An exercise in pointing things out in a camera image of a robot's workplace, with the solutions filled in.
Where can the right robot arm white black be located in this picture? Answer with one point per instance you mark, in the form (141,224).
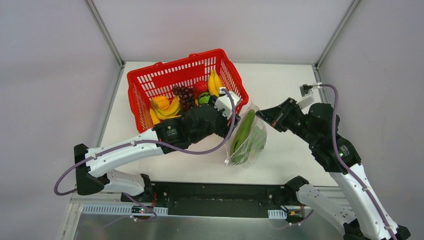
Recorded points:
(365,219)

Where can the yellow banana bunch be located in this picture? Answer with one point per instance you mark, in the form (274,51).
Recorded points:
(214,83)
(171,112)

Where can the green leafy vegetable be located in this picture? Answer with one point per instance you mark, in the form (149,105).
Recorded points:
(243,131)

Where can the green bell pepper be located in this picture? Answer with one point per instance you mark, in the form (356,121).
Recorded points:
(203,98)

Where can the orange bell pepper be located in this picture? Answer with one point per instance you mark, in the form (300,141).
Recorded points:
(159,103)

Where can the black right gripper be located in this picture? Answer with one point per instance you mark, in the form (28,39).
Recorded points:
(287,116)

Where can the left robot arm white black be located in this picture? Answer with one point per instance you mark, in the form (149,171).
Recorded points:
(96,168)

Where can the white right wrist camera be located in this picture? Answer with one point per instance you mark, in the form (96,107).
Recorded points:
(306,91)

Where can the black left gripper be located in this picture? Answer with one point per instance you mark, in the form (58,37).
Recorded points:
(222,122)

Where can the red apple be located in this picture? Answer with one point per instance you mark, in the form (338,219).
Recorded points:
(200,87)

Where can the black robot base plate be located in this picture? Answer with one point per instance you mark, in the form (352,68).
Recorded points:
(219,200)

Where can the red plastic shopping basket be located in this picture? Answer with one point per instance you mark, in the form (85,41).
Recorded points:
(158,79)

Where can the dark purple grape bunch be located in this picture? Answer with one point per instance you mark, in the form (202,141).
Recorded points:
(186,97)

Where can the clear zip top bag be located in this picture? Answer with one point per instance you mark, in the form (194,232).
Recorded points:
(257,122)

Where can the green lettuce head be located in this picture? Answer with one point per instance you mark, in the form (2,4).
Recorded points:
(252,146)

